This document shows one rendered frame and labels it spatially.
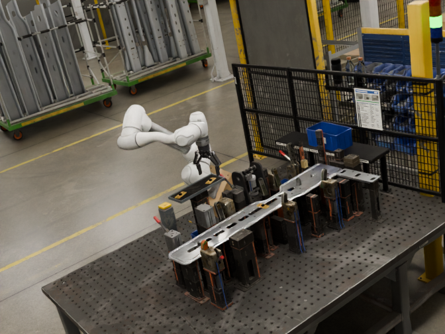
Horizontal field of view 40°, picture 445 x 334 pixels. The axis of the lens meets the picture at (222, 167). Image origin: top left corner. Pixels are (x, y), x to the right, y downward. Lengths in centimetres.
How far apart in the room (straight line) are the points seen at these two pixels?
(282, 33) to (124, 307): 345
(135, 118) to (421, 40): 189
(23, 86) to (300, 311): 768
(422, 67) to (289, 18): 232
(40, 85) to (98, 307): 716
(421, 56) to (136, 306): 231
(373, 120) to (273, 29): 227
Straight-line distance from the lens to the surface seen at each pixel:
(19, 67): 1028
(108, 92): 1058
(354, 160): 417
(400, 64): 572
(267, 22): 635
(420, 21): 396
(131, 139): 404
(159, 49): 1172
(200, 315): 349
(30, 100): 1035
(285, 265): 376
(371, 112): 431
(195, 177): 433
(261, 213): 374
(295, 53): 614
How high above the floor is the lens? 273
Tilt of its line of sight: 23 degrees down
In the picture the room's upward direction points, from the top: 12 degrees counter-clockwise
